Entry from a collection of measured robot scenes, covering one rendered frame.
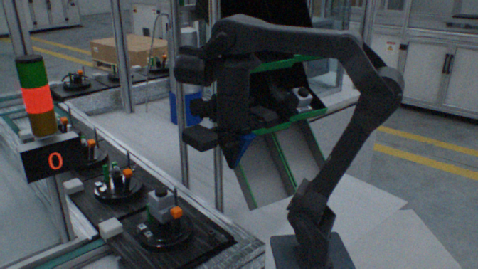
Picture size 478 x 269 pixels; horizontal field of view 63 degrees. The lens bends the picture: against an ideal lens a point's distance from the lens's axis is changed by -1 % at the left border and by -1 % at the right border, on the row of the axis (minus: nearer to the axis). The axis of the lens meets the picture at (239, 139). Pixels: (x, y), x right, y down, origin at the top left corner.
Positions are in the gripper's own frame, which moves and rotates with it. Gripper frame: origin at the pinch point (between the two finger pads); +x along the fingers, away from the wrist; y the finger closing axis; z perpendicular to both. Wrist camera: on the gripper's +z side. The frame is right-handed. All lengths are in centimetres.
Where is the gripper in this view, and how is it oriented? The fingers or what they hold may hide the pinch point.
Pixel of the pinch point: (232, 151)
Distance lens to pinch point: 73.6
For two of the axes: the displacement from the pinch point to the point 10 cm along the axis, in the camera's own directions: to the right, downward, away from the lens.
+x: -0.2, 9.0, 4.3
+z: -6.6, -3.4, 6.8
